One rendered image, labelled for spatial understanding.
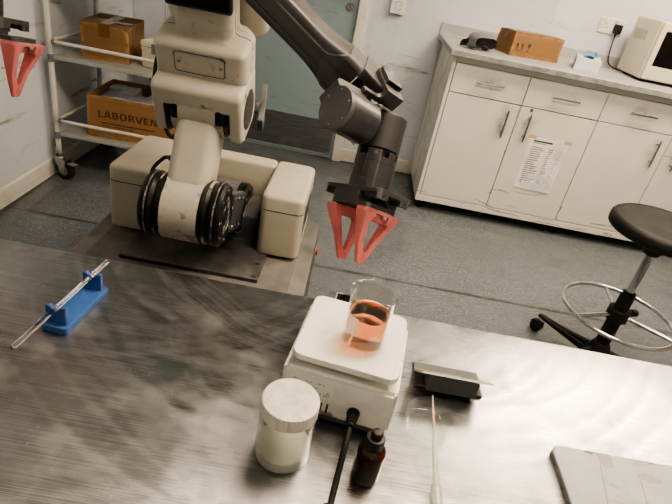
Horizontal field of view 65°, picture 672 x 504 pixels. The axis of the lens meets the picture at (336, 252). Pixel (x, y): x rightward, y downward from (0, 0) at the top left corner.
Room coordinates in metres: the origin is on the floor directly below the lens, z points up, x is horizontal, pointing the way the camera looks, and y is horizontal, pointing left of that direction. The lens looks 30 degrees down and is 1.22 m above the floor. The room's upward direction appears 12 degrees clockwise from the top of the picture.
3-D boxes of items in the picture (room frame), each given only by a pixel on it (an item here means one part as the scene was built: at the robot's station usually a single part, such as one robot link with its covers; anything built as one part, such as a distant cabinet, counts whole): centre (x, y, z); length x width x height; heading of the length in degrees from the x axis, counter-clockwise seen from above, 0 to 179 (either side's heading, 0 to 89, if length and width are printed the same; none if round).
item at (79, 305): (0.53, 0.32, 0.77); 0.10 x 0.03 x 0.04; 177
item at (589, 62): (3.08, -1.12, 0.95); 0.24 x 0.13 x 0.09; 164
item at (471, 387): (0.54, -0.18, 0.77); 0.09 x 0.06 x 0.04; 92
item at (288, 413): (0.38, 0.01, 0.79); 0.06 x 0.06 x 0.08
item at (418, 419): (0.46, -0.15, 0.76); 0.06 x 0.06 x 0.02
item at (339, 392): (0.52, -0.04, 0.79); 0.22 x 0.13 x 0.08; 174
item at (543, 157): (2.85, -1.01, 0.40); 0.24 x 0.01 x 0.30; 91
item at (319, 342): (0.49, -0.04, 0.83); 0.12 x 0.12 x 0.01; 84
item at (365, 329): (0.48, -0.05, 0.87); 0.06 x 0.05 x 0.08; 161
